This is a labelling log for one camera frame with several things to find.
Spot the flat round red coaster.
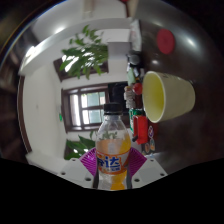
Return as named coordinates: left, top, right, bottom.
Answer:
left=155, top=28, right=177, bottom=55

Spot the pale yellow cup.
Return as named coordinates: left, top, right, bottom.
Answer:
left=141, top=70, right=197, bottom=124

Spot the light green book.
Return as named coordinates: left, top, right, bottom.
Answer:
left=126, top=68, right=138, bottom=86

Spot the white printed magazine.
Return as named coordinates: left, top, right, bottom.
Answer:
left=129, top=18, right=144, bottom=44

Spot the dark grey round device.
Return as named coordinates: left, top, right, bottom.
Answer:
left=128, top=53, right=142, bottom=67

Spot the black chair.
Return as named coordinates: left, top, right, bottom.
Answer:
left=108, top=81, right=129, bottom=118

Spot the clear orange soda bottle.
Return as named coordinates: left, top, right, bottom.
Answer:
left=94, top=102, right=132, bottom=192

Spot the dark wooden double door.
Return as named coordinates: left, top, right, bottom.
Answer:
left=60, top=83, right=111, bottom=134

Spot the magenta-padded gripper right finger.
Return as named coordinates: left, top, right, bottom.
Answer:
left=126, top=146, right=168, bottom=190

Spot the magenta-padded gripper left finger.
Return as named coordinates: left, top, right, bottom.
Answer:
left=59, top=147, right=100, bottom=190

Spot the small red round object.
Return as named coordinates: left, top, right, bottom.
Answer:
left=132, top=82, right=144, bottom=96

